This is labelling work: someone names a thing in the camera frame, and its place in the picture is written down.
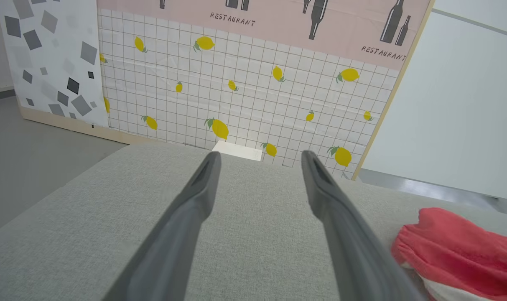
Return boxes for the lemon print backdrop panel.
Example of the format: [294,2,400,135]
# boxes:
[97,0,436,181]

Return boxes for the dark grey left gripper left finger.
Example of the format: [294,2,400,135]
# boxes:
[103,151,222,301]

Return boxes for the white box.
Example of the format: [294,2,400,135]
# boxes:
[211,140,263,162]

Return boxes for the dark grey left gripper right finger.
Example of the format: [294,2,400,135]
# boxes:
[301,150,426,301]

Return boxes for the red garment with white trim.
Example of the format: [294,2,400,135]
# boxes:
[390,208,507,301]

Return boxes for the grey squares backdrop panel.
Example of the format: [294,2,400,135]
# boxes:
[0,0,110,128]

